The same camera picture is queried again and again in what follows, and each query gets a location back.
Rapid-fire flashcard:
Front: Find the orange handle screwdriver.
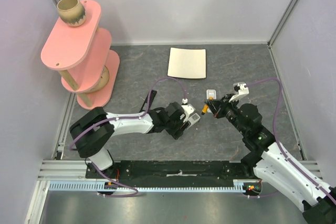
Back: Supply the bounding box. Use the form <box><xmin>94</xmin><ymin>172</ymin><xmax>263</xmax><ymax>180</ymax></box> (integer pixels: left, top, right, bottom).
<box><xmin>201</xmin><ymin>97</ymin><xmax>214</xmax><ymax>115</ymax></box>

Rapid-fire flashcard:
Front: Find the white remote control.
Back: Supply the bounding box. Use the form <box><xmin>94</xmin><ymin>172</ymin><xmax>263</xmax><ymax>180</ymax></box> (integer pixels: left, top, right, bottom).
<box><xmin>186</xmin><ymin>113</ymin><xmax>201</xmax><ymax>129</ymax></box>

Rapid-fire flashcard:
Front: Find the black remote control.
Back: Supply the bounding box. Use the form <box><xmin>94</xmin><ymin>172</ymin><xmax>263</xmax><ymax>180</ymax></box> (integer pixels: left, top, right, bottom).
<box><xmin>140</xmin><ymin>90</ymin><xmax>157</xmax><ymax>112</ymax></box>

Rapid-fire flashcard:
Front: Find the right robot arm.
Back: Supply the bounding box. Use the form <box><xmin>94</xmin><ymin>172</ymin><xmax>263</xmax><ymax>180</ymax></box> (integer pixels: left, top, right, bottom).
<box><xmin>205</xmin><ymin>94</ymin><xmax>335</xmax><ymax>223</ymax></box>

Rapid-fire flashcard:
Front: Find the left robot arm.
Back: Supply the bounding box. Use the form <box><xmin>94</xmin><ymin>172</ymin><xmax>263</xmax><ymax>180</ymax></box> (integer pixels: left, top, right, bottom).
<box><xmin>70</xmin><ymin>102</ymin><xmax>195</xmax><ymax>178</ymax></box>

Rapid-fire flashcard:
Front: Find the small white box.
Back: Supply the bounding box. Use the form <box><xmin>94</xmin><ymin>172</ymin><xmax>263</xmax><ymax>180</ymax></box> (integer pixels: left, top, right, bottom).
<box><xmin>206</xmin><ymin>89</ymin><xmax>217</xmax><ymax>100</ymax></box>

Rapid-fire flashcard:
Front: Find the white square plate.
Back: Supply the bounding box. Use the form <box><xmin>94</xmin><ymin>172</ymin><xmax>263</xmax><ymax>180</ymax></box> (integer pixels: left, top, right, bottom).
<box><xmin>167</xmin><ymin>47</ymin><xmax>206</xmax><ymax>79</ymax></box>

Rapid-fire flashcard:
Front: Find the beige cup on lower shelf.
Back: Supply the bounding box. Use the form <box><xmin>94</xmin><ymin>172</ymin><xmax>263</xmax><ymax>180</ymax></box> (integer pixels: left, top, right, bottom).
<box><xmin>91</xmin><ymin>66</ymin><xmax>110</xmax><ymax>92</ymax></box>

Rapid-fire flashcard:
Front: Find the pink three tier shelf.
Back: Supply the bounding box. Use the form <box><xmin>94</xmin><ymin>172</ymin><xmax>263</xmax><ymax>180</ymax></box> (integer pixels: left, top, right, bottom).
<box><xmin>40</xmin><ymin>0</ymin><xmax>120</xmax><ymax>110</ymax></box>

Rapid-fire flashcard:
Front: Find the beige ceramic mug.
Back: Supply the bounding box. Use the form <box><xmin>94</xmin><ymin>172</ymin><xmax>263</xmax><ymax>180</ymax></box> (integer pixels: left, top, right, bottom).
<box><xmin>57</xmin><ymin>0</ymin><xmax>86</xmax><ymax>27</ymax></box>

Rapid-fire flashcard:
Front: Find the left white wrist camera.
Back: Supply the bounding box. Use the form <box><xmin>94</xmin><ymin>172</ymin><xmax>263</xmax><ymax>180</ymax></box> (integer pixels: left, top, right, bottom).
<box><xmin>181</xmin><ymin>98</ymin><xmax>195</xmax><ymax>122</ymax></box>

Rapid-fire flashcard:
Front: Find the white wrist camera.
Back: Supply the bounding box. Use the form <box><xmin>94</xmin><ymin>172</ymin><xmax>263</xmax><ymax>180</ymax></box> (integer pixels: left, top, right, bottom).
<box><xmin>229</xmin><ymin>82</ymin><xmax>249</xmax><ymax>102</ymax></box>
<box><xmin>181</xmin><ymin>98</ymin><xmax>195</xmax><ymax>122</ymax></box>

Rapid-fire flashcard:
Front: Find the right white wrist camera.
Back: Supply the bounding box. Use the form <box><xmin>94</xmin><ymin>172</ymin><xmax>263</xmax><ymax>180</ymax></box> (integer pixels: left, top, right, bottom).
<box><xmin>229</xmin><ymin>82</ymin><xmax>249</xmax><ymax>102</ymax></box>

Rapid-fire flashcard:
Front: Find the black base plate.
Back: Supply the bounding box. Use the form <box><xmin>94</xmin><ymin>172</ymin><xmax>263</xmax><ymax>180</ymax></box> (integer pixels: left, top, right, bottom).
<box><xmin>85</xmin><ymin>160</ymin><xmax>263</xmax><ymax>192</ymax></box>

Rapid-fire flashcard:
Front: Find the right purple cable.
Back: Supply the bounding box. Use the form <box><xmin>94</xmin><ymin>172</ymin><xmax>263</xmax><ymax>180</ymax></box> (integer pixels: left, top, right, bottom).
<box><xmin>246</xmin><ymin>77</ymin><xmax>336</xmax><ymax>200</ymax></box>

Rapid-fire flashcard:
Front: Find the light blue cable duct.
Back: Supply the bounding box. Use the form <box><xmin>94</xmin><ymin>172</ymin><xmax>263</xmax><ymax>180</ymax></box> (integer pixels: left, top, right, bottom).
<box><xmin>48</xmin><ymin>178</ymin><xmax>263</xmax><ymax>193</ymax></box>

